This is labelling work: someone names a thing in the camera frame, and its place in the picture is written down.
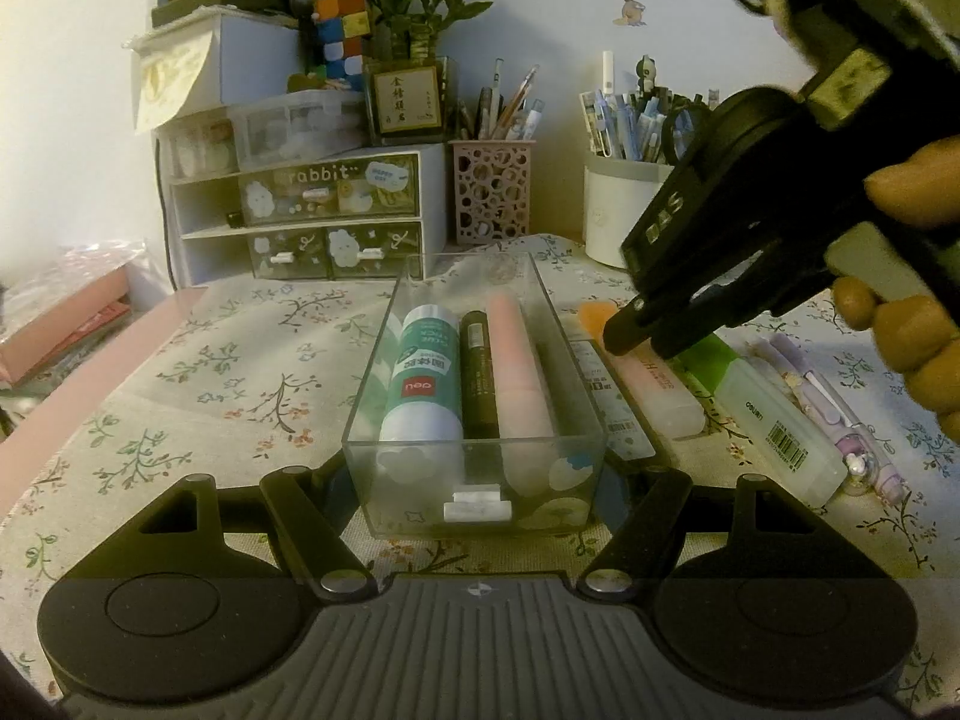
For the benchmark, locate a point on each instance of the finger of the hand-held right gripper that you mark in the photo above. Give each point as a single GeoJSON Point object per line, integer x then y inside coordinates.
{"type": "Point", "coordinates": [697, 334]}
{"type": "Point", "coordinates": [637, 326]}

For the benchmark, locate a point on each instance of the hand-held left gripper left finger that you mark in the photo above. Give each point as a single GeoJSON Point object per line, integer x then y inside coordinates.
{"type": "Point", "coordinates": [319, 496]}

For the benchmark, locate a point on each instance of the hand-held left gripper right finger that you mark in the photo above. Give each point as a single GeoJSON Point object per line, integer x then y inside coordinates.
{"type": "Point", "coordinates": [637, 499]}

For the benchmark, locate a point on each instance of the clear plastic drawer box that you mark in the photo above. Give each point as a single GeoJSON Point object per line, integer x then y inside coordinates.
{"type": "Point", "coordinates": [375, 450]}

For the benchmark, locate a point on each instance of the orange cap highlighter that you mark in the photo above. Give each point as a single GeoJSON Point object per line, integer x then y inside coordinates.
{"type": "Point", "coordinates": [660, 397]}

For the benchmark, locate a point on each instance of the clear plastic case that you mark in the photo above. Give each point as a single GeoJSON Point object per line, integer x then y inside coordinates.
{"type": "Point", "coordinates": [611, 405]}

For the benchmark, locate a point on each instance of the pink tube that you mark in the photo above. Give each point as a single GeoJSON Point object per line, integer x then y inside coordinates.
{"type": "Point", "coordinates": [521, 390]}

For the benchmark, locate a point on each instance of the green and white glue stick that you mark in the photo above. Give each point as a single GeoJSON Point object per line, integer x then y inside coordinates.
{"type": "Point", "coordinates": [424, 382]}

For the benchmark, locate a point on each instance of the black marker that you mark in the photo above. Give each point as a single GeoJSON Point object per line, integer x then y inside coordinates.
{"type": "Point", "coordinates": [478, 375]}

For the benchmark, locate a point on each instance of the slim purple mechanical pencil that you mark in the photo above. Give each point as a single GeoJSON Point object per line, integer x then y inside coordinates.
{"type": "Point", "coordinates": [874, 435]}

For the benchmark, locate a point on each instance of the person's right hand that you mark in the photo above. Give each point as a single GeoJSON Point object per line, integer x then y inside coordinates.
{"type": "Point", "coordinates": [907, 337]}

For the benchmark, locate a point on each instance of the white flower-shaped pen holder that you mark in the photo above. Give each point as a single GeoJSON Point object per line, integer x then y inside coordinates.
{"type": "Point", "coordinates": [611, 217]}

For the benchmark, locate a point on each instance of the floral tablecloth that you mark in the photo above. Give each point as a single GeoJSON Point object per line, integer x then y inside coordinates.
{"type": "Point", "coordinates": [225, 405]}

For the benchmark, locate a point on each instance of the pink lattice pen holder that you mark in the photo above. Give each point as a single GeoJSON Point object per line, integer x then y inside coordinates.
{"type": "Point", "coordinates": [491, 191]}

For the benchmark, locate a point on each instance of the bundle of blue white pens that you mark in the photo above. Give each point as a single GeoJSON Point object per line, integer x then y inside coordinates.
{"type": "Point", "coordinates": [637, 120]}

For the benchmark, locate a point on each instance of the bundle of slim pens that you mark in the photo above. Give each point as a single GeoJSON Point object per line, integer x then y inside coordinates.
{"type": "Point", "coordinates": [502, 109]}

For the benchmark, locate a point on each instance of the white drawer cabinet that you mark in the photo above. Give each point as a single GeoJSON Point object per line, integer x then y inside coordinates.
{"type": "Point", "coordinates": [217, 199]}

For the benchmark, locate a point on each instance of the pink books in plastic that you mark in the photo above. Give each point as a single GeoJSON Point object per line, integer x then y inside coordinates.
{"type": "Point", "coordinates": [60, 307]}

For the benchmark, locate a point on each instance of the potted bamboo plant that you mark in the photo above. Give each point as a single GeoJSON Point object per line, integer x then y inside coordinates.
{"type": "Point", "coordinates": [409, 67]}

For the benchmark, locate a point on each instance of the clear plastic storage box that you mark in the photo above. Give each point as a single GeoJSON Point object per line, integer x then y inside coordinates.
{"type": "Point", "coordinates": [300, 127]}

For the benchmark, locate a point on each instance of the colourful puzzle cube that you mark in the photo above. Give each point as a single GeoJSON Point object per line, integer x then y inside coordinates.
{"type": "Point", "coordinates": [341, 34]}

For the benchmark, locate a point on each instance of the pale yellow paper note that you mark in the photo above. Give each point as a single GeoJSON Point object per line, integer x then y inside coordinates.
{"type": "Point", "coordinates": [169, 82]}

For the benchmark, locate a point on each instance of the white storage box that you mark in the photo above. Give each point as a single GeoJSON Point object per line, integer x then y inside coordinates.
{"type": "Point", "coordinates": [247, 52]}

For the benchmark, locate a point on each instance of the dark green box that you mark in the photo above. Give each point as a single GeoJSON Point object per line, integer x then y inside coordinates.
{"type": "Point", "coordinates": [225, 0]}

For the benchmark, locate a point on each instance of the small wall sticker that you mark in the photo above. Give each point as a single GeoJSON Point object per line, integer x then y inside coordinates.
{"type": "Point", "coordinates": [628, 12]}

